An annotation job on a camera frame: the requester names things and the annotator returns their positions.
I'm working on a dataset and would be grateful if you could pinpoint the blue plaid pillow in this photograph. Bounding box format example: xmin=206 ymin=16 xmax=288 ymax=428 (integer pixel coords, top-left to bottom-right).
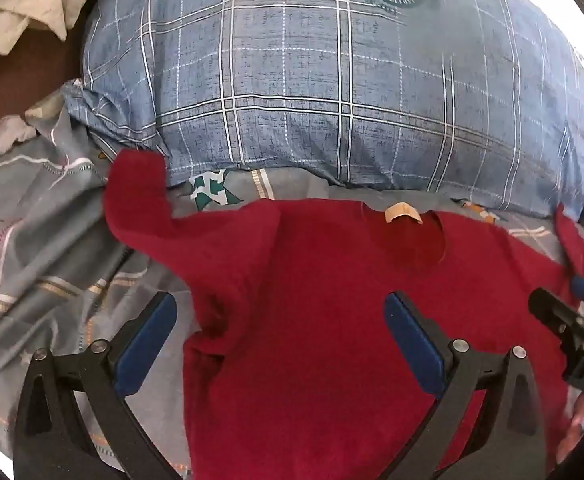
xmin=62 ymin=0 xmax=584 ymax=221

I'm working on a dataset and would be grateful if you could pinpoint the grey printed bed sheet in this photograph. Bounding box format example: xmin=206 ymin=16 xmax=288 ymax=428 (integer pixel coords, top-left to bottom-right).
xmin=0 ymin=85 xmax=584 ymax=480

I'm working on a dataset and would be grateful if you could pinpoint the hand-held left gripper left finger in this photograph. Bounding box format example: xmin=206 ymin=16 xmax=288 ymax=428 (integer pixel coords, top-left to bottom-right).
xmin=13 ymin=291 xmax=193 ymax=480

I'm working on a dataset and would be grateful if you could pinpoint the red knit sweater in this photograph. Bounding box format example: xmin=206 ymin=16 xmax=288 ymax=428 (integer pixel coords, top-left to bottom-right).
xmin=103 ymin=149 xmax=584 ymax=480

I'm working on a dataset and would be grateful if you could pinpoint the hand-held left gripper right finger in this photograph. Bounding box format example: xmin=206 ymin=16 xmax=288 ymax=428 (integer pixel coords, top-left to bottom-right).
xmin=383 ymin=291 xmax=548 ymax=480

